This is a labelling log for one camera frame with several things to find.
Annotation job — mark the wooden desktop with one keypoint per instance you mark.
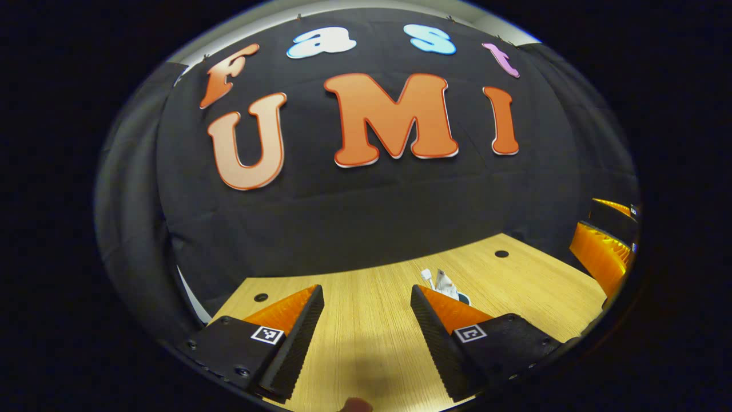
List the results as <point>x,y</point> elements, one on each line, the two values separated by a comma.
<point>372,320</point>

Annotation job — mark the black backdrop cloth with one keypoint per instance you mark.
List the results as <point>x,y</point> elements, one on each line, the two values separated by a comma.
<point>372,217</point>

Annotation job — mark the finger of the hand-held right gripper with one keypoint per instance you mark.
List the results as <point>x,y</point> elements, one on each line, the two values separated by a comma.
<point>615,220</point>
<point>600,257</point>

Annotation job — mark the pale blue toothbrush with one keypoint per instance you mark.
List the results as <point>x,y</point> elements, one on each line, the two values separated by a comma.
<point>426,274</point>

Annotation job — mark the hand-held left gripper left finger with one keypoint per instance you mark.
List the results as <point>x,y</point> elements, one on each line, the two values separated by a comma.
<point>300,343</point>

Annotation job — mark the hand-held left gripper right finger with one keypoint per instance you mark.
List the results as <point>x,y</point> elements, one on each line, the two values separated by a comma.
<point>437,349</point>

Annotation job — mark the white toothpaste tube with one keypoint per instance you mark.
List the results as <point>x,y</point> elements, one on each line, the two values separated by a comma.
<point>445,283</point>

